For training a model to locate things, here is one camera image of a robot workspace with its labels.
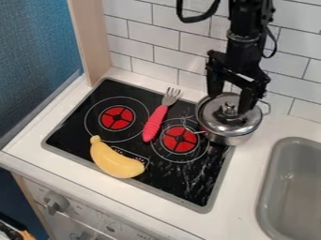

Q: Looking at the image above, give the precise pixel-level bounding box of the toy sink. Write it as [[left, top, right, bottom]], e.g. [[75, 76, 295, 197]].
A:
[[255, 137, 321, 240]]

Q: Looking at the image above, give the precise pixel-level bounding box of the silver pot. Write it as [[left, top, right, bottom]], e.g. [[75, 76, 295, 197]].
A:
[[181, 92, 272, 147]]

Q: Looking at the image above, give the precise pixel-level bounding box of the yellow toy banana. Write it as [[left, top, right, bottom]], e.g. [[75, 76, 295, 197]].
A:
[[88, 134, 147, 179]]

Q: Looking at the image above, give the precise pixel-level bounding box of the silver lid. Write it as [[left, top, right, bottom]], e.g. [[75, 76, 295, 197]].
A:
[[196, 92, 264, 128]]

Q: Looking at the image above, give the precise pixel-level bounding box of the pink handled fork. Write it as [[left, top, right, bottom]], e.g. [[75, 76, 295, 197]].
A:
[[141, 86, 184, 143]]

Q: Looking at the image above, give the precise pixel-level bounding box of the toy stove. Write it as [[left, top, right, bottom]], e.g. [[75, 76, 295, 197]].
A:
[[41, 77, 237, 215]]

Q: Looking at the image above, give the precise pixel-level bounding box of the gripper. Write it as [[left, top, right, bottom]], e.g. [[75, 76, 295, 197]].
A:
[[204, 49, 272, 114]]

